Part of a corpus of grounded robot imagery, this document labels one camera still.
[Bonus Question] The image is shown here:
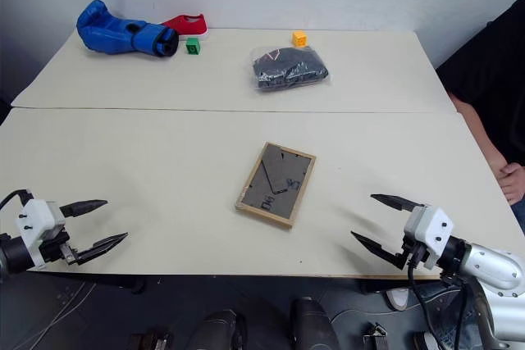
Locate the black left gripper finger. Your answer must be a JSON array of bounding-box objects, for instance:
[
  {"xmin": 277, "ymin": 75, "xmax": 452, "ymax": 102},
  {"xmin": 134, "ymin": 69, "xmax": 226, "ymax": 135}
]
[
  {"xmin": 75, "ymin": 231, "xmax": 130, "ymax": 266},
  {"xmin": 59, "ymin": 198, "xmax": 109, "ymax": 219}
]

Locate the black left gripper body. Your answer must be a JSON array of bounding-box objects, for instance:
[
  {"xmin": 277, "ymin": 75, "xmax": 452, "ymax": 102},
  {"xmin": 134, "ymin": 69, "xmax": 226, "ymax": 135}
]
[{"xmin": 39, "ymin": 229, "xmax": 81, "ymax": 266}]

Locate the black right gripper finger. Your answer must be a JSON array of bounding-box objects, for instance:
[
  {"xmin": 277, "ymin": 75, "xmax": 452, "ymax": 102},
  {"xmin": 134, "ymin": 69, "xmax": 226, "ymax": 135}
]
[
  {"xmin": 349, "ymin": 230, "xmax": 405, "ymax": 271},
  {"xmin": 369, "ymin": 193, "xmax": 428, "ymax": 214}
]

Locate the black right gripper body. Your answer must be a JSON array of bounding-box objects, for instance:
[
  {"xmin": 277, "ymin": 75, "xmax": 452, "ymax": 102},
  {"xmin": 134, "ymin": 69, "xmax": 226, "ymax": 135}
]
[{"xmin": 395, "ymin": 234, "xmax": 427, "ymax": 272}]

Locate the person's bare hand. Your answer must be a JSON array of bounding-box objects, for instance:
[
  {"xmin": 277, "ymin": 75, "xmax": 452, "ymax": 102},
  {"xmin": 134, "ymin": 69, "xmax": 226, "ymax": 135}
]
[{"xmin": 497, "ymin": 161, "xmax": 525, "ymax": 207}]

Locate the white shoe tip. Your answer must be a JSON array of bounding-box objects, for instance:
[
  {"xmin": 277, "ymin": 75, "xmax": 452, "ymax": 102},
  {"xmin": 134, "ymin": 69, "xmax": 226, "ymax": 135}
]
[{"xmin": 386, "ymin": 288, "xmax": 412, "ymax": 312}]

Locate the dark rounded shape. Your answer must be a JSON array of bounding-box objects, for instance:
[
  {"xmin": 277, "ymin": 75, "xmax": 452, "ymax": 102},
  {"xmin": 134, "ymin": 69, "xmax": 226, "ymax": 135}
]
[
  {"xmin": 290, "ymin": 296, "xmax": 340, "ymax": 350},
  {"xmin": 189, "ymin": 309, "xmax": 248, "ymax": 350}
]

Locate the person's black shirt torso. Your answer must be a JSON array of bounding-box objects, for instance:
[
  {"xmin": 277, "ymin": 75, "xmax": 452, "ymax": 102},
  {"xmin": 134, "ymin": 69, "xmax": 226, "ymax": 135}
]
[{"xmin": 434, "ymin": 0, "xmax": 525, "ymax": 167}]

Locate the dark clothing in plastic bag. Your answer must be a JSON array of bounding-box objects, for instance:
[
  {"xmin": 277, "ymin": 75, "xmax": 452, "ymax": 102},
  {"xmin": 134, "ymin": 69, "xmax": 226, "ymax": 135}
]
[{"xmin": 249, "ymin": 46, "xmax": 334, "ymax": 93}]

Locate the blue boxing glove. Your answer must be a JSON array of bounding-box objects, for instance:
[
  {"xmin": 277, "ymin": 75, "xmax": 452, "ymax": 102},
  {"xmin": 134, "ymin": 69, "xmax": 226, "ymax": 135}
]
[{"xmin": 75, "ymin": 0, "xmax": 180, "ymax": 59}]

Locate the green cube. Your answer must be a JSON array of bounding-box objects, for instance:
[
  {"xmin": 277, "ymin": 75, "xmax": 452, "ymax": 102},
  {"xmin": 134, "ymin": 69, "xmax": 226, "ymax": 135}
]
[{"xmin": 185, "ymin": 36, "xmax": 203, "ymax": 57}]

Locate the red canvas shoe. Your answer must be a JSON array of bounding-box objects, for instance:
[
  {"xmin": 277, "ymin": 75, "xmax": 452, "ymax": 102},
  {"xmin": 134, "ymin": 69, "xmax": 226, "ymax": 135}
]
[{"xmin": 159, "ymin": 13, "xmax": 210, "ymax": 38}]

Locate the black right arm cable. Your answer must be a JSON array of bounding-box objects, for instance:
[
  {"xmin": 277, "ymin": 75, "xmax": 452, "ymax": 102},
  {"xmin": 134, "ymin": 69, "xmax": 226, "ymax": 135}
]
[{"xmin": 405, "ymin": 257, "xmax": 471, "ymax": 350}]

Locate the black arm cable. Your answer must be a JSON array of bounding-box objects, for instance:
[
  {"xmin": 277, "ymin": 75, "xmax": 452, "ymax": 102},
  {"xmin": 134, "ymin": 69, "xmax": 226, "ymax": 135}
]
[
  {"xmin": 405, "ymin": 257, "xmax": 471, "ymax": 350},
  {"xmin": 0, "ymin": 189, "xmax": 34, "ymax": 210}
]

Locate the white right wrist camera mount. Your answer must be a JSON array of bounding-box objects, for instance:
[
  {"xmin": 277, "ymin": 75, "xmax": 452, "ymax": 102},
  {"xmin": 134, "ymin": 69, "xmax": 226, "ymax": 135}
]
[{"xmin": 403, "ymin": 203, "xmax": 456, "ymax": 271}]

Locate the thin floor cable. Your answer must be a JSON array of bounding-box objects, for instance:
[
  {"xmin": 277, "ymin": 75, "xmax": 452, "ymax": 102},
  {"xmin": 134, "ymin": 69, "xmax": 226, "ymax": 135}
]
[{"xmin": 39, "ymin": 280, "xmax": 96, "ymax": 343}]

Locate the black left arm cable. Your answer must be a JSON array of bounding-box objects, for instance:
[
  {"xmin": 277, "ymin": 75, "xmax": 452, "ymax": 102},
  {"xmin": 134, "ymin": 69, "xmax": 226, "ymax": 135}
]
[{"xmin": 0, "ymin": 189, "xmax": 34, "ymax": 210}]

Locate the small dark metal bracket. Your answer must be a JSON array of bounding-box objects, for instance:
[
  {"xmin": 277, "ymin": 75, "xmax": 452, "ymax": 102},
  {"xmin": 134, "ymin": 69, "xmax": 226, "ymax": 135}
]
[
  {"xmin": 130, "ymin": 326, "xmax": 171, "ymax": 350},
  {"xmin": 362, "ymin": 321, "xmax": 390, "ymax": 350}
]

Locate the wooden picture frame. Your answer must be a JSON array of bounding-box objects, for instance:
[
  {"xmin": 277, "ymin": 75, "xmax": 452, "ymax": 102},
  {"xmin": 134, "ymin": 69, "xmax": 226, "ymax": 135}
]
[{"xmin": 235, "ymin": 141, "xmax": 317, "ymax": 232}]

